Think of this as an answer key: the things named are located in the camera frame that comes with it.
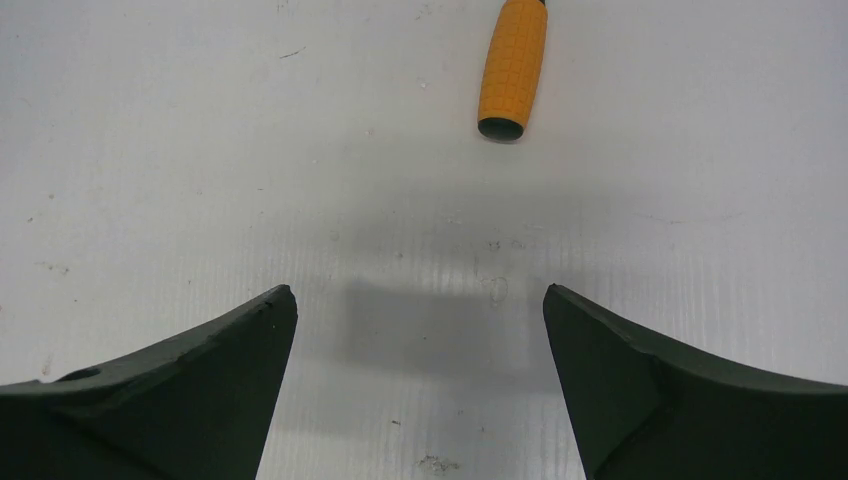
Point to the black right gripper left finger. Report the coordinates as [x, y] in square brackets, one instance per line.
[197, 405]

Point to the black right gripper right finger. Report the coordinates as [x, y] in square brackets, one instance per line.
[643, 405]

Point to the orange handled screwdriver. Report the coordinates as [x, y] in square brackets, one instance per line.
[512, 70]

